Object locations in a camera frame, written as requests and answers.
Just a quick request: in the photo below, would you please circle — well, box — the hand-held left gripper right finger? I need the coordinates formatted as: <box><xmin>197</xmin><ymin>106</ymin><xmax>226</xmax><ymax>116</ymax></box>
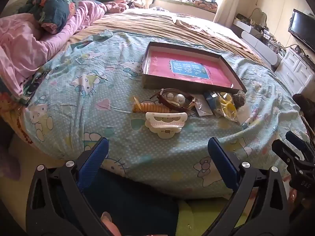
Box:
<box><xmin>202</xmin><ymin>136</ymin><xmax>291</xmax><ymax>236</ymax></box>

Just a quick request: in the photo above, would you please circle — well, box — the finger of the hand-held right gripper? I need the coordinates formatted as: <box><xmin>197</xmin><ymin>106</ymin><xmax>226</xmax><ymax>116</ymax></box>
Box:
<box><xmin>272</xmin><ymin>139</ymin><xmax>304</xmax><ymax>169</ymax></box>
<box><xmin>285</xmin><ymin>131</ymin><xmax>315</xmax><ymax>159</ymax></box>

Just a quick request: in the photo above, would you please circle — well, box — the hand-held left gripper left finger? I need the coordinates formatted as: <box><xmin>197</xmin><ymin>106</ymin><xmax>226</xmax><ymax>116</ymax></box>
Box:
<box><xmin>26</xmin><ymin>137</ymin><xmax>114</xmax><ymax>236</ymax></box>

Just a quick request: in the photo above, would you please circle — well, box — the yellow item clear packet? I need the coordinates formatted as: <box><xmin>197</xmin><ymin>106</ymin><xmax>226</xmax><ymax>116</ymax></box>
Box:
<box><xmin>214</xmin><ymin>92</ymin><xmax>240</xmax><ymax>123</ymax></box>

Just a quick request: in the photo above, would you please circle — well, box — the small blue box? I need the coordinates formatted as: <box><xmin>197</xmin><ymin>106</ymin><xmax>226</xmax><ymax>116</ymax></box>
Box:
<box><xmin>204</xmin><ymin>91</ymin><xmax>221</xmax><ymax>111</ymax></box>

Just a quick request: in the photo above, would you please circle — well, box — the white hair claw clip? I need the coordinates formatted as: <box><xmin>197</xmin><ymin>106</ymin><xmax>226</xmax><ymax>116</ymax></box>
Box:
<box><xmin>144</xmin><ymin>112</ymin><xmax>188</xmax><ymax>138</ymax></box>

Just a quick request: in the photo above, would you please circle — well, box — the pearl hair clip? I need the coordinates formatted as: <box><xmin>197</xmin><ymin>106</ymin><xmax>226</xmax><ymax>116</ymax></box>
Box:
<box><xmin>164</xmin><ymin>92</ymin><xmax>186</xmax><ymax>105</ymax></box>

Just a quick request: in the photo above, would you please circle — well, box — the orange spiral hair tie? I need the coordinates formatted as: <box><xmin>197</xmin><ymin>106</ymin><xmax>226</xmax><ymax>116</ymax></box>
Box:
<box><xmin>133</xmin><ymin>97</ymin><xmax>173</xmax><ymax>115</ymax></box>

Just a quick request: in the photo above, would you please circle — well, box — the shallow dark cardboard box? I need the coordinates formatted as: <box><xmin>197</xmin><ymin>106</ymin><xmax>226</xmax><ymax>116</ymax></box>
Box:
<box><xmin>141</xmin><ymin>42</ymin><xmax>247</xmax><ymax>92</ymax></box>

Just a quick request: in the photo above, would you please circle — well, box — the person's right hand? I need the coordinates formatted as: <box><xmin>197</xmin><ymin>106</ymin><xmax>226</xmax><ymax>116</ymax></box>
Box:
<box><xmin>288</xmin><ymin>189</ymin><xmax>299</xmax><ymax>206</ymax></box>

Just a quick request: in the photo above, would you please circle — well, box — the dark brown furry thing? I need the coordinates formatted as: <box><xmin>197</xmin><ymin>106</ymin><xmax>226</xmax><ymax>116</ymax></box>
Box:
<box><xmin>293</xmin><ymin>93</ymin><xmax>315</xmax><ymax>120</ymax></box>

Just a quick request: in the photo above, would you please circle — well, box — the cat print blue bedsheet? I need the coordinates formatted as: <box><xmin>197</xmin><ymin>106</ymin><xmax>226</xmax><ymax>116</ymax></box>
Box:
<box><xmin>23</xmin><ymin>29</ymin><xmax>308</xmax><ymax>199</ymax></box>

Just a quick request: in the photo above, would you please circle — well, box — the small clear card bag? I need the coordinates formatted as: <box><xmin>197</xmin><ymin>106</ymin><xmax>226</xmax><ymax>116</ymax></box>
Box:
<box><xmin>194</xmin><ymin>96</ymin><xmax>213</xmax><ymax>116</ymax></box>

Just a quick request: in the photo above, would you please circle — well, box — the yellow-green cloth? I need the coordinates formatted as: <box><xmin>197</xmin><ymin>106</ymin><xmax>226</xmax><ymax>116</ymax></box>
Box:
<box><xmin>176</xmin><ymin>197</ymin><xmax>238</xmax><ymax>236</ymax></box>

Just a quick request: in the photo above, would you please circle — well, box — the dark teal cloth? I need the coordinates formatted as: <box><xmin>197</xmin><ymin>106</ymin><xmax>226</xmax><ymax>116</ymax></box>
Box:
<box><xmin>90</xmin><ymin>173</ymin><xmax>179</xmax><ymax>236</ymax></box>

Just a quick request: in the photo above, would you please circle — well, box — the brown hair hoop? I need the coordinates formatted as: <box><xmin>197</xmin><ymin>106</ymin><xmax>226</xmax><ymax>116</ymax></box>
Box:
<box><xmin>156</xmin><ymin>88</ymin><xmax>196</xmax><ymax>111</ymax></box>

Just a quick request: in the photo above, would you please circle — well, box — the white drawer dresser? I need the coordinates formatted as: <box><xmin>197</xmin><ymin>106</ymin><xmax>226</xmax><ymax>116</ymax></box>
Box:
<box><xmin>274</xmin><ymin>47</ymin><xmax>315</xmax><ymax>96</ymax></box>

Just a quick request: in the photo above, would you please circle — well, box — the white vanity desk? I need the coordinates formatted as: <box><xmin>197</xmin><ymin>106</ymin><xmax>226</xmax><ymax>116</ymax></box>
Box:
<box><xmin>233</xmin><ymin>20</ymin><xmax>283</xmax><ymax>66</ymax></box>

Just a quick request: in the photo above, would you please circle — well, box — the clutter of cosmetics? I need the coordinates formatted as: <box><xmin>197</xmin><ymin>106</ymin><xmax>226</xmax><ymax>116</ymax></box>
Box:
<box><xmin>258</xmin><ymin>25</ymin><xmax>287</xmax><ymax>53</ymax></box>

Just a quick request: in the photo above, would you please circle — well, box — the black flat television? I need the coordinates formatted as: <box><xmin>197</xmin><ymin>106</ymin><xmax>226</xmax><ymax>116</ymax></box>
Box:
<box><xmin>288</xmin><ymin>9</ymin><xmax>315</xmax><ymax>53</ymax></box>

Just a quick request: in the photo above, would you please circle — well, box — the vanity mirror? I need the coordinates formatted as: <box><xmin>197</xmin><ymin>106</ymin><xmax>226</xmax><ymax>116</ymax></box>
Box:
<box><xmin>251</xmin><ymin>7</ymin><xmax>268</xmax><ymax>28</ymax></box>

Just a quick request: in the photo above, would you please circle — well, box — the pink quilt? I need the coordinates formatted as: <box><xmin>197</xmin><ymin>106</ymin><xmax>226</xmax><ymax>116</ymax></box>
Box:
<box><xmin>0</xmin><ymin>1</ymin><xmax>107</xmax><ymax>97</ymax></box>

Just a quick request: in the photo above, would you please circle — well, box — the light floral cloth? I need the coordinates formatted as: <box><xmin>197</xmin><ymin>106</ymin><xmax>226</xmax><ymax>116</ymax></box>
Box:
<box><xmin>172</xmin><ymin>15</ymin><xmax>244</xmax><ymax>48</ymax></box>

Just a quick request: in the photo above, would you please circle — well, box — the tan blanket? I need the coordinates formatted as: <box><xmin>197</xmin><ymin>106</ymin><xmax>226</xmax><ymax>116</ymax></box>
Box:
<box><xmin>69</xmin><ymin>11</ymin><xmax>262</xmax><ymax>63</ymax></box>

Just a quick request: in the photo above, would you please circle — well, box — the cream curtain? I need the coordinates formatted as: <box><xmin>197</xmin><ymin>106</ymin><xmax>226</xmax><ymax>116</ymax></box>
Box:
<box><xmin>213</xmin><ymin>0</ymin><xmax>244</xmax><ymax>25</ymax></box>

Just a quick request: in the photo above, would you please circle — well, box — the pink plush toy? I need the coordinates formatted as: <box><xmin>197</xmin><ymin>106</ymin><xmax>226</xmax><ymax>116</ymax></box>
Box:
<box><xmin>103</xmin><ymin>1</ymin><xmax>129</xmax><ymax>13</ymax></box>

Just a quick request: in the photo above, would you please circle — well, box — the clothes heap on window seat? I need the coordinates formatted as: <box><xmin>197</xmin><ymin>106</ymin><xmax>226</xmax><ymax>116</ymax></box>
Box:
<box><xmin>192</xmin><ymin>0</ymin><xmax>219</xmax><ymax>11</ymax></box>

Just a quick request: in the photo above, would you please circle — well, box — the dark teal floral pillow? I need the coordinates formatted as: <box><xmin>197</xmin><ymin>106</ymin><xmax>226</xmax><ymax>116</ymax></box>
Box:
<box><xmin>18</xmin><ymin>0</ymin><xmax>79</xmax><ymax>33</ymax></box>

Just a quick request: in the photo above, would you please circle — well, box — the white window seat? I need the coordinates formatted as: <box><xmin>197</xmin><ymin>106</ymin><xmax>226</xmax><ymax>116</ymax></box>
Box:
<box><xmin>149</xmin><ymin>0</ymin><xmax>217</xmax><ymax>22</ymax></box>

